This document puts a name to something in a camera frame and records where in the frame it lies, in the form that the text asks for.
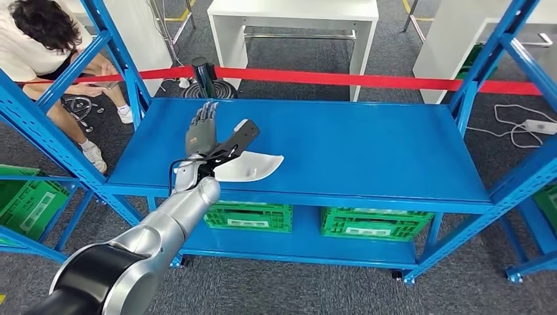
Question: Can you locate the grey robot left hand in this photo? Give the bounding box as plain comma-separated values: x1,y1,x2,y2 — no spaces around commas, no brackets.
184,100,219,159

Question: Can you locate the white curved plastic part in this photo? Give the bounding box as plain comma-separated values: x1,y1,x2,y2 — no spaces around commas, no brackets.
212,150,286,184

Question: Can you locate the blue metal shelf rack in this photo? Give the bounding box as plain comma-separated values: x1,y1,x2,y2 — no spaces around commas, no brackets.
0,173,95,264
0,0,557,286
500,190,557,285

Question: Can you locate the green plastic crate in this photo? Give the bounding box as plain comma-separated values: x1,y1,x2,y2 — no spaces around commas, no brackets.
203,201,294,235
532,184,557,227
455,43,500,81
0,163,71,247
321,207,435,243

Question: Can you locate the white cabinet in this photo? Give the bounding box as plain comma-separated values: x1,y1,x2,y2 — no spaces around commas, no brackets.
65,0,174,97

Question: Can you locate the chrome chair base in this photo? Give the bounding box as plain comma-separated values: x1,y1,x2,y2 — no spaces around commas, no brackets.
60,94,106,134

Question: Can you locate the white table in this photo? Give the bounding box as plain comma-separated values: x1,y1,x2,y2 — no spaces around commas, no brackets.
412,0,557,106
207,0,380,102

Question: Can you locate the red barrier belt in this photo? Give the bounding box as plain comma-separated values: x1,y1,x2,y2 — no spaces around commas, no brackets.
17,64,543,97

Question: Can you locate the person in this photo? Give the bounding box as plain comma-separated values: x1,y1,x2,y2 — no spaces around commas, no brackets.
0,0,135,175

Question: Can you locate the white power strip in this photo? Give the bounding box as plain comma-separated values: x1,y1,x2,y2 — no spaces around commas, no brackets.
523,119,557,136

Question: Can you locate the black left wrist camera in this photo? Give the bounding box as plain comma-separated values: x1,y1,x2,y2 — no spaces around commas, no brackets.
204,119,261,171

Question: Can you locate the black stanchion post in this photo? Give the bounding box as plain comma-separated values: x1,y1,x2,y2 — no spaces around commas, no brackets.
180,56,239,100

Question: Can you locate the chrome tube frame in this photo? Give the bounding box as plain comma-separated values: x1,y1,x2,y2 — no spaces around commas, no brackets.
402,0,428,45
147,0,197,66

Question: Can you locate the white cable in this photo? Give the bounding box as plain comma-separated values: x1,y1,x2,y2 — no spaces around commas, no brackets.
465,104,557,150

